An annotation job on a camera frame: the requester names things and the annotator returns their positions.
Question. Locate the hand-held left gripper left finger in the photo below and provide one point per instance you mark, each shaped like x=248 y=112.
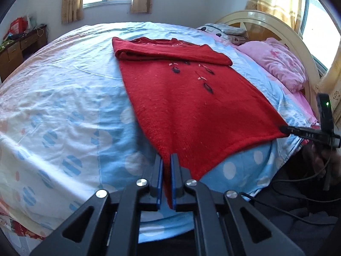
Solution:
x=159 y=181

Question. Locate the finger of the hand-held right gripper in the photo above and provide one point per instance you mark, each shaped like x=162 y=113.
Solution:
x=289 y=130

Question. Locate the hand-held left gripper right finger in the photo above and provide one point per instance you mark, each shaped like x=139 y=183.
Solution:
x=174 y=181

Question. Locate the red embroidered sweater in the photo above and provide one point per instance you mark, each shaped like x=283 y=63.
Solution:
x=191 y=112

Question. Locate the pile of clothes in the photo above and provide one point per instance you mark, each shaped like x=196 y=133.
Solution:
x=4 y=45

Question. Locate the person's right hand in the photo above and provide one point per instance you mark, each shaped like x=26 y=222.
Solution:
x=314 y=160

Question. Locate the beige floral curtain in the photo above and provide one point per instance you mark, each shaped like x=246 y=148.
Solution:
x=331 y=90

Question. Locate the pink pillow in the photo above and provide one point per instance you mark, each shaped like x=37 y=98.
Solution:
x=279 y=61

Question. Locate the large sliding window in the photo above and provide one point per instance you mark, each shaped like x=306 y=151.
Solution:
x=319 y=26

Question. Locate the cream wooden headboard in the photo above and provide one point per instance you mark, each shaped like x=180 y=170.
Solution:
x=269 y=22

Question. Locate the person's dark clothing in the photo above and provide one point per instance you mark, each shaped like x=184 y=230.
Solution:
x=306 y=241

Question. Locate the blue dotted bed sheet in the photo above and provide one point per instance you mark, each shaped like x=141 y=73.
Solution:
x=66 y=112

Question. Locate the grey floral pillow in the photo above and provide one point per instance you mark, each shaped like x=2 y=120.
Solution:
x=229 y=28

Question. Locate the yellow patterned curtain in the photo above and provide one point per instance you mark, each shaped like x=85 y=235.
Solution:
x=277 y=2

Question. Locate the panda print pillow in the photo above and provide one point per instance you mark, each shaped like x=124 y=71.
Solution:
x=210 y=29

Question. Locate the red patterned bed cover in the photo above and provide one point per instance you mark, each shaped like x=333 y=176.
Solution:
x=18 y=228

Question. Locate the brown wooden desk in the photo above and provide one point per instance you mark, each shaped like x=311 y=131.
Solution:
x=24 y=48

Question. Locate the red bag on desk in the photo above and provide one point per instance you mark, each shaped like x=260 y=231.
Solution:
x=18 y=25

